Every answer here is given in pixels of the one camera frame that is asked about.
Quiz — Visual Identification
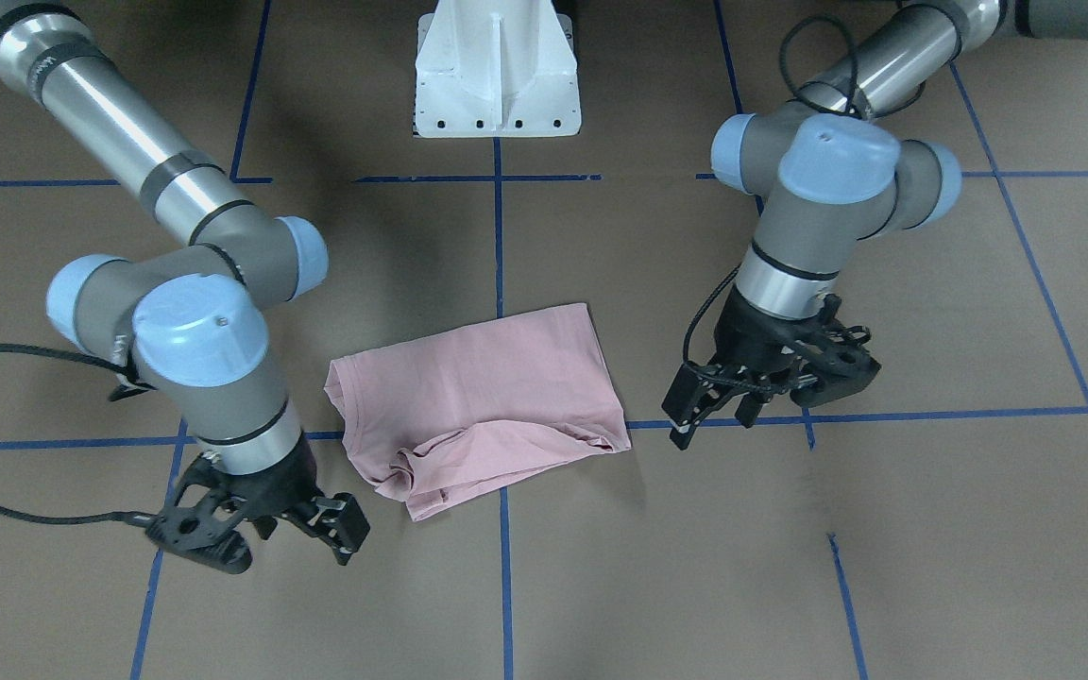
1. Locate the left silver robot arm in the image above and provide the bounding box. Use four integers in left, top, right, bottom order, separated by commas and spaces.
662, 1, 1088, 452

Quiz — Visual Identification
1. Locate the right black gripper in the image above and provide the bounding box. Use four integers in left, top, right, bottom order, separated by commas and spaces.
145, 440, 370, 574

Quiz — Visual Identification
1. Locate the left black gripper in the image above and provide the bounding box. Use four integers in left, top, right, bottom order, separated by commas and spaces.
662, 288, 881, 452

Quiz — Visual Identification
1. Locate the pink Snoopy t-shirt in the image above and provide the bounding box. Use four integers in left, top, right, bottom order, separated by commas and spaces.
324, 304, 632, 522

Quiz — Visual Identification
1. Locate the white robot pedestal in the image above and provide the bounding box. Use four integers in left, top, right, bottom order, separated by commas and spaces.
412, 1, 583, 139

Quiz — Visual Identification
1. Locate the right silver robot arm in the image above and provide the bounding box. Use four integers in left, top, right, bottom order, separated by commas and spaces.
0, 1, 370, 574

